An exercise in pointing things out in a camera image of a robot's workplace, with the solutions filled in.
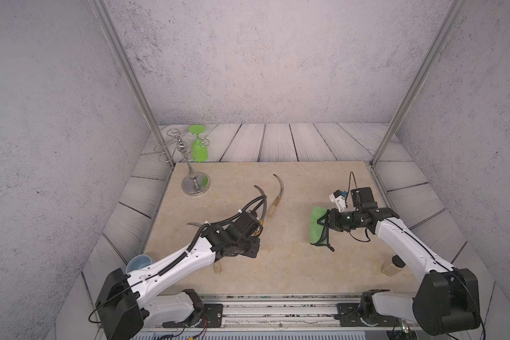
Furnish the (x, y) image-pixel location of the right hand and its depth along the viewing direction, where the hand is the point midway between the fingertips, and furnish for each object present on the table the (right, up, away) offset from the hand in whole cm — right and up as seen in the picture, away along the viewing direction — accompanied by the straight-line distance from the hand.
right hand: (322, 221), depth 81 cm
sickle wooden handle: (-23, 0, 0) cm, 23 cm away
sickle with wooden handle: (-16, +5, +22) cm, 28 cm away
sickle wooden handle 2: (-41, -18, +2) cm, 44 cm away
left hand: (-24, -9, -4) cm, 26 cm away
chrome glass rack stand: (-56, +14, +31) cm, 66 cm away
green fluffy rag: (-2, -3, 0) cm, 4 cm away
